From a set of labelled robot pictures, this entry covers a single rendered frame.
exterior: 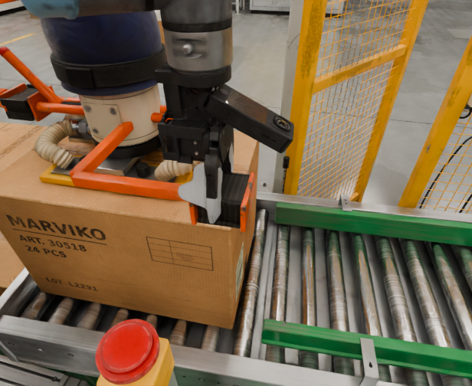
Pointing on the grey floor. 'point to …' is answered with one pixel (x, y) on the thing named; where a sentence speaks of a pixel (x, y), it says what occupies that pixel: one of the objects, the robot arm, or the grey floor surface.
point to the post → (159, 373)
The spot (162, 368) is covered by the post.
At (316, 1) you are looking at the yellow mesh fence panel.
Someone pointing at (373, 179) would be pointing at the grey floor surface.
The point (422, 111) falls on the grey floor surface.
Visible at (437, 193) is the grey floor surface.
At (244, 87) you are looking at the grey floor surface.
